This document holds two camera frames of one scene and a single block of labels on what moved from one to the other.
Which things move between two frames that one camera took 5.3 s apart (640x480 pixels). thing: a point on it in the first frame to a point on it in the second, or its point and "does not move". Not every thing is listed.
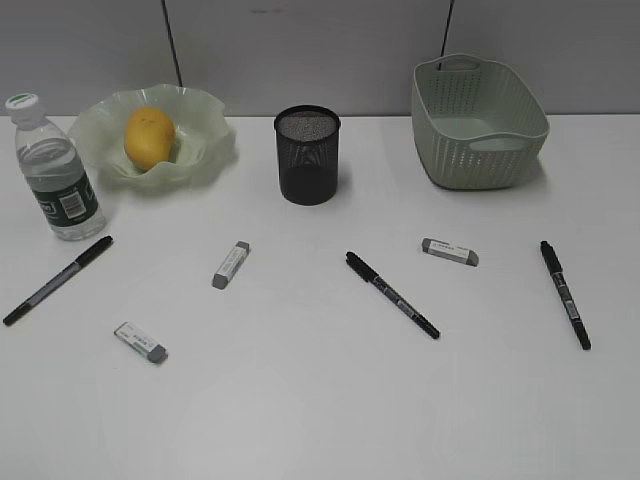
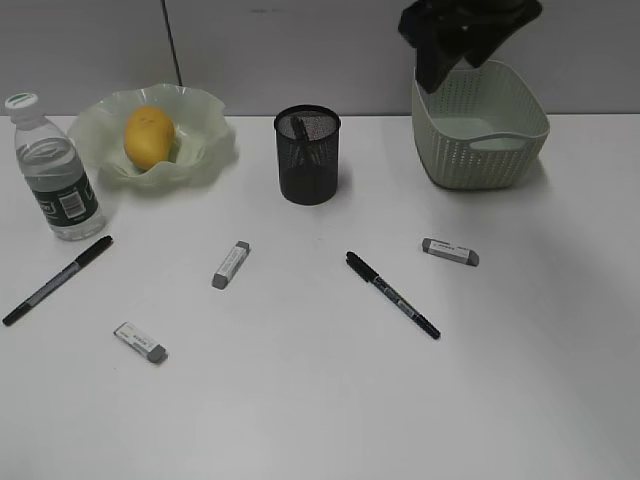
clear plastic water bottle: (56, 172) does not move
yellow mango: (149, 137) does not move
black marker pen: (568, 296) to (307, 153)
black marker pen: (103, 244) does not move
